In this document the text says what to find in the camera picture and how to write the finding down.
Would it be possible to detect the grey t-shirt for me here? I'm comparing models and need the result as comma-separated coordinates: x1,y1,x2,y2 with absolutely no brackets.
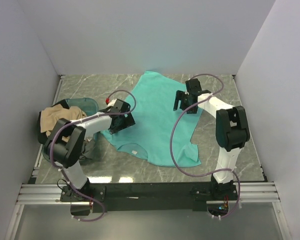
79,139,96,161

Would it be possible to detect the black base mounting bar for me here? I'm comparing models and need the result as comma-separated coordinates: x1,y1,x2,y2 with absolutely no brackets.
60,182,238,216

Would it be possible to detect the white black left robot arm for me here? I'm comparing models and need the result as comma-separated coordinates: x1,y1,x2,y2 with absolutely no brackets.
43,99,137,201

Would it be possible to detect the aluminium frame rail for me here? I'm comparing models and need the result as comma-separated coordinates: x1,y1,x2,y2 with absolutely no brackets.
5,181,292,240

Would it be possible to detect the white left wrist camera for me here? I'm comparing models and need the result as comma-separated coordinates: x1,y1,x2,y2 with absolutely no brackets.
105,98,117,107

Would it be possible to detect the teal t-shirt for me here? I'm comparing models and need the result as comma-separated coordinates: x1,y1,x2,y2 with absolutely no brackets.
102,71,202,168

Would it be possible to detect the teal plastic laundry bin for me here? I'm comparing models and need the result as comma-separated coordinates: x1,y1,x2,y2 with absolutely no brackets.
41,97,99,164

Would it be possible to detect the beige t-shirt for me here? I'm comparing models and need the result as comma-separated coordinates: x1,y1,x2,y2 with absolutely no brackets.
39,104,87,137

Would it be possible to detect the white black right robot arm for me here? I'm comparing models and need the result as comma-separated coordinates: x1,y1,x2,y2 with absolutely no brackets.
173,75,250,200

